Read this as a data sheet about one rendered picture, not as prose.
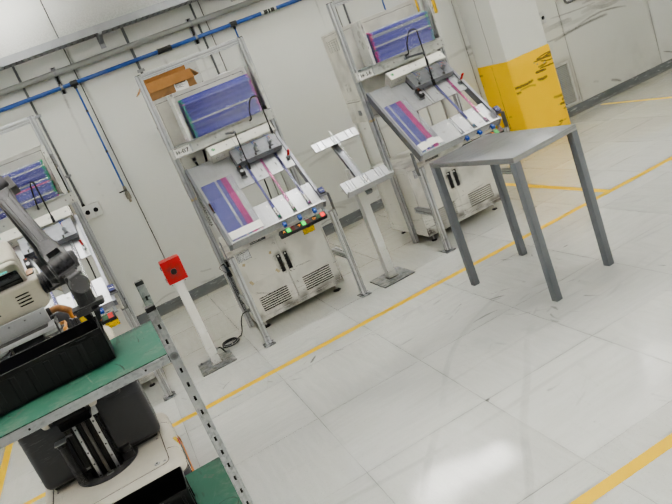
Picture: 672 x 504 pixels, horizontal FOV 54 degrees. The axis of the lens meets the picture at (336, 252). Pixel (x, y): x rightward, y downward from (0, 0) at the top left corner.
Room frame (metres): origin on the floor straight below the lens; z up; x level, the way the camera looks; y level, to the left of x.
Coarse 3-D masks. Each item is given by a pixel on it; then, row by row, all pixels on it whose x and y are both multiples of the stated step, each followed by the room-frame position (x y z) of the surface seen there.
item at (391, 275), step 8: (352, 176) 4.42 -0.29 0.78; (360, 200) 4.41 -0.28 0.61; (368, 200) 4.43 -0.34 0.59; (360, 208) 4.45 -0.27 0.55; (368, 208) 4.42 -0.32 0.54; (368, 216) 4.42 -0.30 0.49; (368, 224) 4.42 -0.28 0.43; (376, 224) 4.43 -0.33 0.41; (376, 232) 4.42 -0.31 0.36; (376, 240) 4.41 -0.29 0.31; (376, 248) 4.44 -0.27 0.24; (384, 248) 4.42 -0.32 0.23; (384, 256) 4.42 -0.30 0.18; (384, 264) 4.41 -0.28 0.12; (392, 264) 4.43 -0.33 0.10; (384, 272) 4.47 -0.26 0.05; (392, 272) 4.42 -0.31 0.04; (400, 272) 4.46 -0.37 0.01; (408, 272) 4.39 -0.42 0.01; (376, 280) 4.49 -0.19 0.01; (384, 280) 4.43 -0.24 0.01; (392, 280) 4.36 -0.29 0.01
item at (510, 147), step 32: (544, 128) 3.48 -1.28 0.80; (576, 128) 3.31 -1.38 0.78; (448, 160) 3.65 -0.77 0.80; (480, 160) 3.35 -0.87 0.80; (512, 160) 3.14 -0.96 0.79; (576, 160) 3.31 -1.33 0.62; (448, 192) 3.75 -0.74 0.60; (512, 224) 3.91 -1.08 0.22; (544, 256) 3.14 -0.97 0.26; (608, 256) 3.30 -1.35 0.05
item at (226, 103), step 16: (240, 80) 4.71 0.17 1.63; (192, 96) 4.64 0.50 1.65; (208, 96) 4.64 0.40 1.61; (224, 96) 4.67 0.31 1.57; (240, 96) 4.70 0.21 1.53; (192, 112) 4.60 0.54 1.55; (208, 112) 4.63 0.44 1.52; (224, 112) 4.66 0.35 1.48; (240, 112) 4.69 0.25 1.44; (256, 112) 4.71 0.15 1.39; (192, 128) 4.62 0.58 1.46; (208, 128) 4.62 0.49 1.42
